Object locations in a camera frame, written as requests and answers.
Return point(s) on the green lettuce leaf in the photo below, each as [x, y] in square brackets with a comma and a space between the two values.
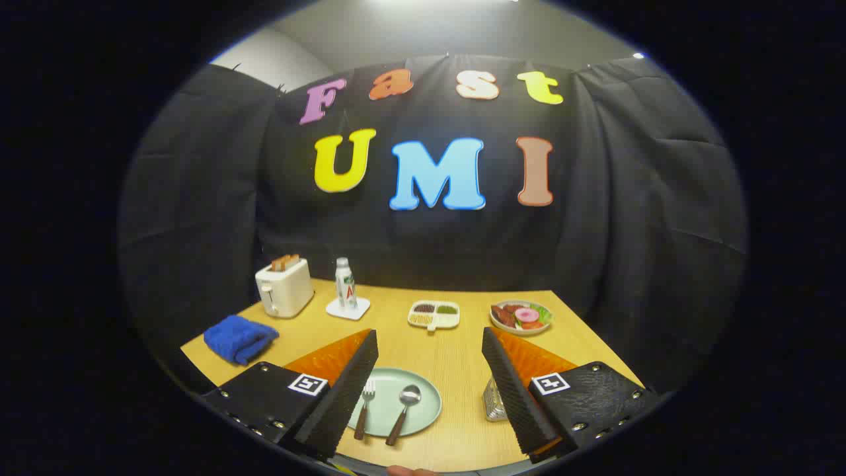
[544, 315]

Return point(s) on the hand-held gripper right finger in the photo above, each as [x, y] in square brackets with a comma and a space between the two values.
[515, 403]

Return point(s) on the white divided dish with beans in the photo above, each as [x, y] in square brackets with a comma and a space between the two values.
[433, 316]

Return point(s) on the white toaster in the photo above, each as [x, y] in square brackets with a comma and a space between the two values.
[287, 291]

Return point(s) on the brown toast slice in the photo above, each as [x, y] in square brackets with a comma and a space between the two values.
[278, 264]
[293, 261]

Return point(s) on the small white plastic bottle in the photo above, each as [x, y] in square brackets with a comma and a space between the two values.
[345, 284]

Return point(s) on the white plate of food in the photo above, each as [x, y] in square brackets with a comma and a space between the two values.
[522, 330]

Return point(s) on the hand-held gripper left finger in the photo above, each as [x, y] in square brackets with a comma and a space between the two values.
[344, 403]

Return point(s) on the orange tomato slice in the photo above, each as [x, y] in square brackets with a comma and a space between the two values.
[531, 325]

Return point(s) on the pale green plate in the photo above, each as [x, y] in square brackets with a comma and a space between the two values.
[383, 396]

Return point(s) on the large brown meat piece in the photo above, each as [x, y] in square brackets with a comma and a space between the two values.
[502, 316]

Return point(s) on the pink round slice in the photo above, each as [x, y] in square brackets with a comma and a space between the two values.
[527, 315]

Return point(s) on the blue folded cloth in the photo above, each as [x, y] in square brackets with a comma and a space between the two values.
[238, 337]

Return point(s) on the white square coaster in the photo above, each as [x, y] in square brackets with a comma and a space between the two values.
[360, 309]

